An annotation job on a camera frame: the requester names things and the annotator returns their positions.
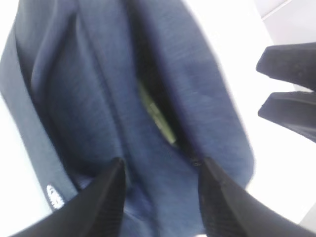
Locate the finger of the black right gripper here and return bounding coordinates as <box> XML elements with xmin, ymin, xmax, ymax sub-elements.
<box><xmin>256</xmin><ymin>42</ymin><xmax>316</xmax><ymax>90</ymax></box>
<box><xmin>258</xmin><ymin>91</ymin><xmax>316</xmax><ymax>142</ymax></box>

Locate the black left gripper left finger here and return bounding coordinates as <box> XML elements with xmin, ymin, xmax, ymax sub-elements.
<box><xmin>15</xmin><ymin>158</ymin><xmax>126</xmax><ymax>237</ymax></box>

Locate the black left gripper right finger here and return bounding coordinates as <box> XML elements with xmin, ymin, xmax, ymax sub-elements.
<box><xmin>198</xmin><ymin>158</ymin><xmax>315</xmax><ymax>237</ymax></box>

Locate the green lid glass container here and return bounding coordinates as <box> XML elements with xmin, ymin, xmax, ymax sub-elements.
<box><xmin>138</xmin><ymin>82</ymin><xmax>177</xmax><ymax>146</ymax></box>

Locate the dark blue lunch bag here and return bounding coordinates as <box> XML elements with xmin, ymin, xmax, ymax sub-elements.
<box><xmin>0</xmin><ymin>0</ymin><xmax>254</xmax><ymax>237</ymax></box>

